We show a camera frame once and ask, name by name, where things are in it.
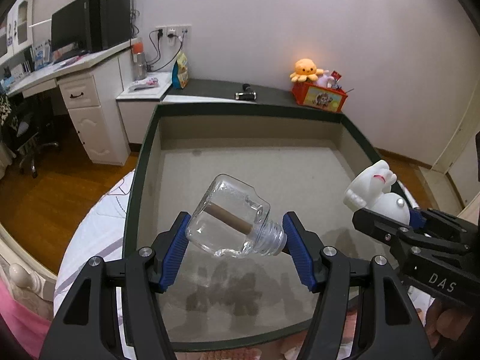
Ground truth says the white desk with drawers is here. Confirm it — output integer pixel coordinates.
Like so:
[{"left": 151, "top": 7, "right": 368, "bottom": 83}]
[{"left": 7, "top": 38, "right": 140, "bottom": 166}]

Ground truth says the white low side cabinet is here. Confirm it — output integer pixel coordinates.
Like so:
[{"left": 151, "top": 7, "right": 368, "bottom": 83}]
[{"left": 116, "top": 72, "right": 172, "bottom": 144}]

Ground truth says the white cat figurine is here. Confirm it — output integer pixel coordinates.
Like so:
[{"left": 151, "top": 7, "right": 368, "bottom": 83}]
[{"left": 343, "top": 159, "right": 410, "bottom": 225}]

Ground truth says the orange cap bottle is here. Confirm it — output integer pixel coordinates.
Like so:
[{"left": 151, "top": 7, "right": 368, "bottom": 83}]
[{"left": 131, "top": 41, "right": 147, "bottom": 80}]

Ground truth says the person right hand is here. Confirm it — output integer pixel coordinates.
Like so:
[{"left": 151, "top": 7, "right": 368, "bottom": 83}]
[{"left": 425, "top": 299, "right": 473, "bottom": 349}]

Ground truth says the black office chair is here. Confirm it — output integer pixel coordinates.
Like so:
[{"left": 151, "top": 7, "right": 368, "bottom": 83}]
[{"left": 1, "top": 94, "right": 60, "bottom": 179}]

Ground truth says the pink storage box black rim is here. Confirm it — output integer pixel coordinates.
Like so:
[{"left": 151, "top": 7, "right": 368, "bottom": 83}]
[{"left": 122, "top": 101, "right": 410, "bottom": 353}]

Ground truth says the pink bed blanket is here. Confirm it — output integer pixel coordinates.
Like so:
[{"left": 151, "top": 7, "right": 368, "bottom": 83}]
[{"left": 1, "top": 281, "right": 50, "bottom": 359}]

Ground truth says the orange cartoon storage box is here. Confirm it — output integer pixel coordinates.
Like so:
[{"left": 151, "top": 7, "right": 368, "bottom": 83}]
[{"left": 291, "top": 82, "right": 348, "bottom": 113}]

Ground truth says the striped white table cloth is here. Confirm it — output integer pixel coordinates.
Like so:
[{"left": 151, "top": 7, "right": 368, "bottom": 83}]
[{"left": 53, "top": 168, "right": 436, "bottom": 360}]

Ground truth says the white bed post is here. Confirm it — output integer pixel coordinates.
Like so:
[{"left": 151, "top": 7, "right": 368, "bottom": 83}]
[{"left": 9, "top": 263, "right": 56, "bottom": 302}]

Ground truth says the yellow blue snack bag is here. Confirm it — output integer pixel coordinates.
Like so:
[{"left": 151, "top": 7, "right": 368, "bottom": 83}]
[{"left": 172, "top": 51, "right": 189, "bottom": 89}]

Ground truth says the clear glass bottle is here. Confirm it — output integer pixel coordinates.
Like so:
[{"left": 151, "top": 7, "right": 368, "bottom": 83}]
[{"left": 185, "top": 174, "right": 287, "bottom": 258}]

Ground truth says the black computer monitor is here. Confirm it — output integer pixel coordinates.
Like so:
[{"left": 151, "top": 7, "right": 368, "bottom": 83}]
[{"left": 51, "top": 0, "right": 89, "bottom": 58}]

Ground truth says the black computer tower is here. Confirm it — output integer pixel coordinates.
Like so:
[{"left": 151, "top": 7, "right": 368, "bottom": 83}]
[{"left": 85, "top": 0, "right": 131, "bottom": 53}]

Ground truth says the wall power socket strip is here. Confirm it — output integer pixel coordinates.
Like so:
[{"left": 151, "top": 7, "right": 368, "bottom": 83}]
[{"left": 154, "top": 24, "right": 192, "bottom": 47}]

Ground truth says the orange octopus plush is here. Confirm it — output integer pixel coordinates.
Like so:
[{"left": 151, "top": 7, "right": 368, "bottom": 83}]
[{"left": 289, "top": 58, "right": 324, "bottom": 83}]

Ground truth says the white wall cabinet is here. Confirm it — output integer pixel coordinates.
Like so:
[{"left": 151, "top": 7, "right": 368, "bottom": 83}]
[{"left": 0, "top": 0, "right": 33, "bottom": 63}]

